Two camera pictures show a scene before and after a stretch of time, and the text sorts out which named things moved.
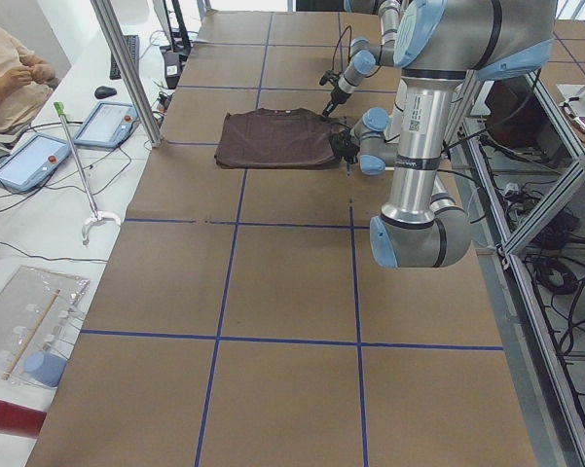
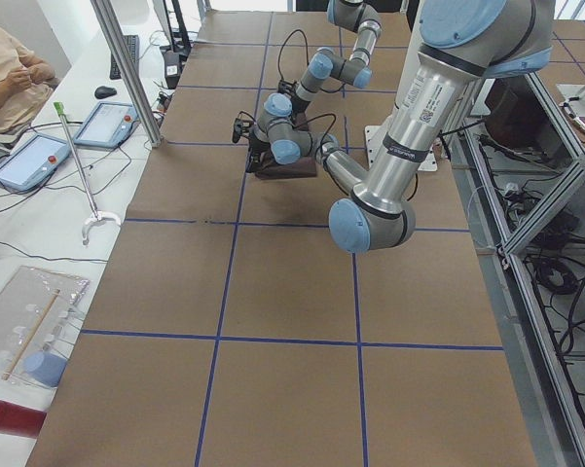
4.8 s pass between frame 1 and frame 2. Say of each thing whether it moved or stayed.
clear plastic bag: stayed
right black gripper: moved
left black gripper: moved
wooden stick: stayed
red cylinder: stayed
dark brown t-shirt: moved
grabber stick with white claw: stayed
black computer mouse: stayed
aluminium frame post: stayed
